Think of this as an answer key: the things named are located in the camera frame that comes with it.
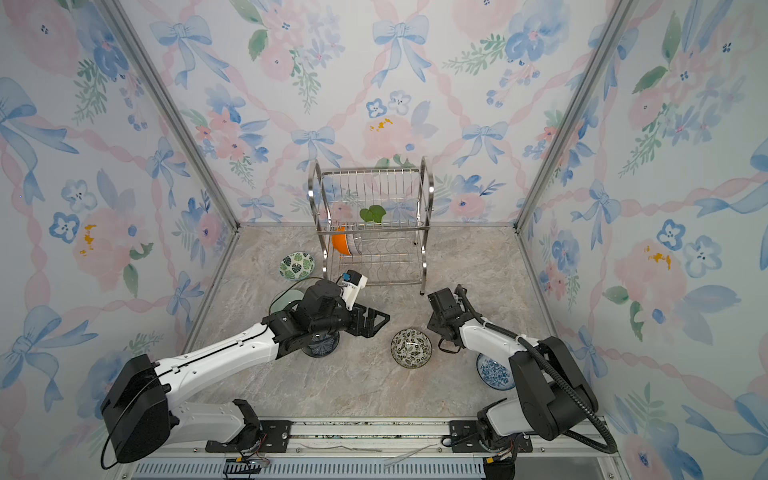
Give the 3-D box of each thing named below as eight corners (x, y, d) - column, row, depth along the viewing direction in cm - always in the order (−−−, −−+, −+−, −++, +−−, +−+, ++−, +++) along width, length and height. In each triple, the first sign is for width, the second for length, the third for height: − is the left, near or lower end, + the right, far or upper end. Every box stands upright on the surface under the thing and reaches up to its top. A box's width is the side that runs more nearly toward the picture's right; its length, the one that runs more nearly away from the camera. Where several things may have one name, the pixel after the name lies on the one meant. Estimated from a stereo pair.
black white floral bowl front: (401, 376, 85) (402, 370, 82) (386, 345, 91) (386, 338, 87) (435, 359, 89) (437, 352, 85) (418, 330, 94) (419, 323, 90)
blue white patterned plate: (469, 379, 85) (473, 373, 81) (476, 358, 89) (480, 352, 85) (507, 398, 82) (512, 393, 78) (512, 376, 86) (518, 370, 82)
